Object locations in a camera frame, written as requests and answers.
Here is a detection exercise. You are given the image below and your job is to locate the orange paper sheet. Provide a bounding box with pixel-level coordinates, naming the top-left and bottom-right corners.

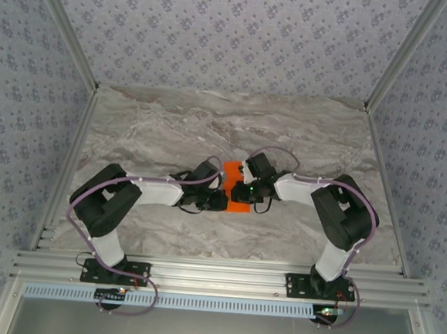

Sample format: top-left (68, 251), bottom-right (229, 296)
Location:
top-left (218, 158), bottom-right (256, 216)

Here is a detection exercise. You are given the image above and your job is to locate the small black circuit board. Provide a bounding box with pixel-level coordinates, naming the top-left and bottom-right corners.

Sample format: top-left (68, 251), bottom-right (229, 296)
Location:
top-left (93, 286), bottom-right (128, 304)
top-left (313, 304), bottom-right (344, 325)

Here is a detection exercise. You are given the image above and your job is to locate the thin black right gripper cable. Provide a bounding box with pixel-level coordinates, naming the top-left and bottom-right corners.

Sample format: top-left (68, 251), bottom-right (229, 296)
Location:
top-left (252, 195), bottom-right (273, 215)

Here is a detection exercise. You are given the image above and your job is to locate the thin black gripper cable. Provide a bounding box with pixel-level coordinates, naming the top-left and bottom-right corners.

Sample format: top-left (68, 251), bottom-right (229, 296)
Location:
top-left (176, 203), bottom-right (208, 216)
top-left (252, 195), bottom-right (273, 215)

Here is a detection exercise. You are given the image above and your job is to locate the thin black left gripper cable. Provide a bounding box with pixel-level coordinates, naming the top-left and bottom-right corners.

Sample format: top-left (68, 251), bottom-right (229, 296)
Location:
top-left (176, 203), bottom-right (208, 216)

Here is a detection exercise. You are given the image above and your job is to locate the aluminium frame beam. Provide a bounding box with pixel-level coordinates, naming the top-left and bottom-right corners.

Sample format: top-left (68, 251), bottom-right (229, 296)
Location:
top-left (8, 239), bottom-right (435, 312)

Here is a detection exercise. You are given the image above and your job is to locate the white slotted cable duct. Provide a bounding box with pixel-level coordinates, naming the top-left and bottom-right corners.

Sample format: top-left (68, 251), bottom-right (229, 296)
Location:
top-left (23, 281), bottom-right (340, 323)

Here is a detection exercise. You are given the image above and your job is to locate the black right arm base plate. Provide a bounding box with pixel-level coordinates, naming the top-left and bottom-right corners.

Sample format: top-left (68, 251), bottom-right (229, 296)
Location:
top-left (283, 272), bottom-right (357, 303)

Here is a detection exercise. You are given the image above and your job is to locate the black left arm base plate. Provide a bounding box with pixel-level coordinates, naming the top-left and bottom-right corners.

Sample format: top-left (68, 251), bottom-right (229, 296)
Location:
top-left (79, 256), bottom-right (153, 288)

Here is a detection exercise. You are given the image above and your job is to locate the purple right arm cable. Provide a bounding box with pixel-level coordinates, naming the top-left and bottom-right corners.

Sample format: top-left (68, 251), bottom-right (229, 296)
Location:
top-left (236, 143), bottom-right (387, 332)

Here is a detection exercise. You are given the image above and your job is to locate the aluminium side rail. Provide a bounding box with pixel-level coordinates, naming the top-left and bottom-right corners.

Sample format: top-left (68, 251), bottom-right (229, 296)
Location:
top-left (29, 83), bottom-right (101, 256)
top-left (353, 108), bottom-right (425, 278)

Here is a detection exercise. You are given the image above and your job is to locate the aluminium frame post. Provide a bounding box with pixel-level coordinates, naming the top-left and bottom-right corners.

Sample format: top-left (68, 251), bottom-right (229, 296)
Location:
top-left (20, 0), bottom-right (107, 93)
top-left (363, 0), bottom-right (447, 119)

